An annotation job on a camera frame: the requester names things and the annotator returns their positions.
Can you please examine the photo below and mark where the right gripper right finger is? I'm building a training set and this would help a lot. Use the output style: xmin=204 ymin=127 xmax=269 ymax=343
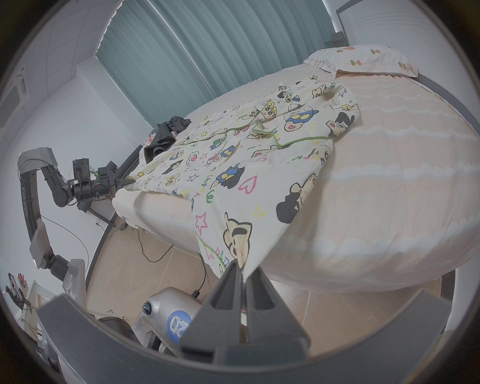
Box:
xmin=245 ymin=267 xmax=312 ymax=347

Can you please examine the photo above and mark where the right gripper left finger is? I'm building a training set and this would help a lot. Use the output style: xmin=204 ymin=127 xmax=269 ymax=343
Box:
xmin=181 ymin=260 xmax=244 ymax=362

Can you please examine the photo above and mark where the white printed pyjama top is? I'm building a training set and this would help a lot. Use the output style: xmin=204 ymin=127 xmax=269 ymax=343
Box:
xmin=129 ymin=75 xmax=361 ymax=280

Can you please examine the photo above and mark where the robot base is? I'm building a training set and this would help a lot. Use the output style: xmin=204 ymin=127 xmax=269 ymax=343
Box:
xmin=95 ymin=287 xmax=206 ymax=357

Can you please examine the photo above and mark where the pile of clothes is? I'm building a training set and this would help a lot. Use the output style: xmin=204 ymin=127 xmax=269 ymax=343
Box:
xmin=143 ymin=116 xmax=192 ymax=164

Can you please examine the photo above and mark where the white ceiling air conditioner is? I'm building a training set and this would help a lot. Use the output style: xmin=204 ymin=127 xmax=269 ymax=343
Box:
xmin=0 ymin=69 xmax=31 ymax=128

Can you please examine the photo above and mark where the blue-green curtain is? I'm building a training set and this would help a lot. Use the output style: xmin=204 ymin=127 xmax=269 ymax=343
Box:
xmin=148 ymin=0 xmax=338 ymax=100
xmin=95 ymin=0 xmax=222 ymax=126

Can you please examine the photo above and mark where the bed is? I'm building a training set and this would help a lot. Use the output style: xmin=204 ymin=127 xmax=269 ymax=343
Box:
xmin=85 ymin=0 xmax=480 ymax=301

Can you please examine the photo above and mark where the white printed pillow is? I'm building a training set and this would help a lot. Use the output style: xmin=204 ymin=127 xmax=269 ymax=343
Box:
xmin=303 ymin=44 xmax=419 ymax=78

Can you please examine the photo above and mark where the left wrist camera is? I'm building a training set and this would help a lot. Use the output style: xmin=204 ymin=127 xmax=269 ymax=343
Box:
xmin=72 ymin=158 xmax=91 ymax=181

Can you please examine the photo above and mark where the black cable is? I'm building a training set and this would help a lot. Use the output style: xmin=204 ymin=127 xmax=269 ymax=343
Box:
xmin=192 ymin=257 xmax=208 ymax=297
xmin=136 ymin=227 xmax=175 ymax=263

